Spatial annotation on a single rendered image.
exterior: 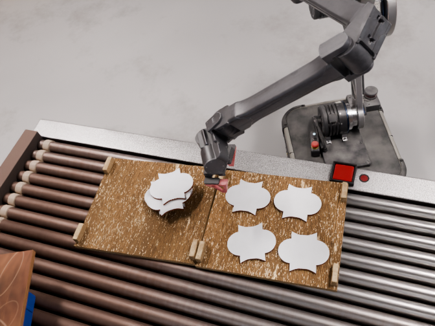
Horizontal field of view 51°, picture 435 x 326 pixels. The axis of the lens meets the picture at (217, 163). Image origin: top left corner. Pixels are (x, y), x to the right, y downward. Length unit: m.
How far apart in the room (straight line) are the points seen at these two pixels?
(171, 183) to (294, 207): 0.40
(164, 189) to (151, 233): 0.15
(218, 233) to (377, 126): 1.36
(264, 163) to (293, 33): 2.00
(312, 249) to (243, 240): 0.20
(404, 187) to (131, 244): 0.87
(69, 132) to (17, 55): 2.29
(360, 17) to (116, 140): 1.05
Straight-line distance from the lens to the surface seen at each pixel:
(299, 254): 1.36
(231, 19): 3.66
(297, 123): 2.54
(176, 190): 1.48
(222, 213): 1.46
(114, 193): 1.60
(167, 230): 1.47
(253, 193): 1.47
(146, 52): 3.58
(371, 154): 2.43
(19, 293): 1.45
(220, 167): 1.20
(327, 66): 1.03
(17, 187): 1.82
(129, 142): 1.75
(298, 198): 1.45
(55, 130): 1.93
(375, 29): 1.06
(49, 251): 1.61
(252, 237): 1.39
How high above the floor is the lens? 2.19
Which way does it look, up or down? 53 degrees down
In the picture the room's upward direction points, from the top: 16 degrees counter-clockwise
